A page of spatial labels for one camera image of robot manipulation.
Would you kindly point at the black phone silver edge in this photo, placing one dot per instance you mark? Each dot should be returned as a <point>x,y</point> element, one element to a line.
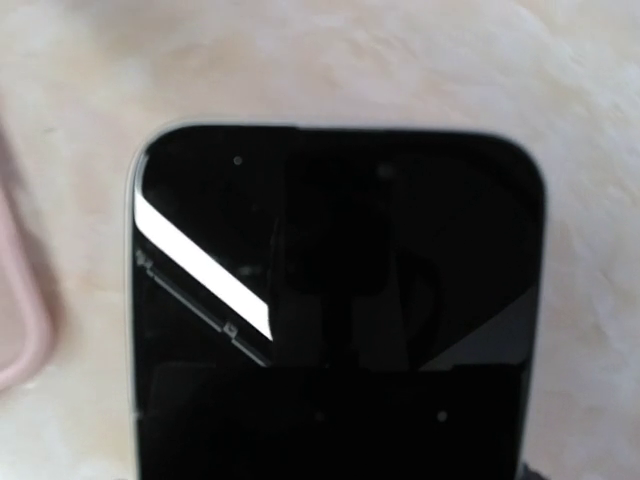
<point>322,302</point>

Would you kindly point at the pink clear phone case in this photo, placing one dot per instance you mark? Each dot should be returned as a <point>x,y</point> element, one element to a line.
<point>24,279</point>

